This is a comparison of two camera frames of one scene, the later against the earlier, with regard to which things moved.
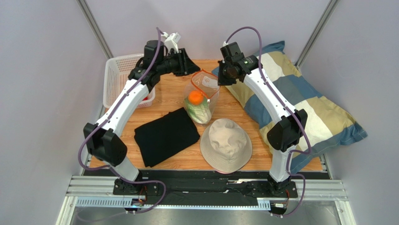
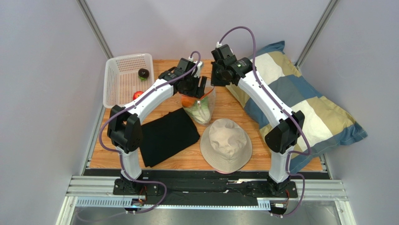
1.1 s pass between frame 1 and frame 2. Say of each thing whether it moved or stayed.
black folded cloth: stayed
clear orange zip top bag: stayed
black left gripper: moved
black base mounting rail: stayed
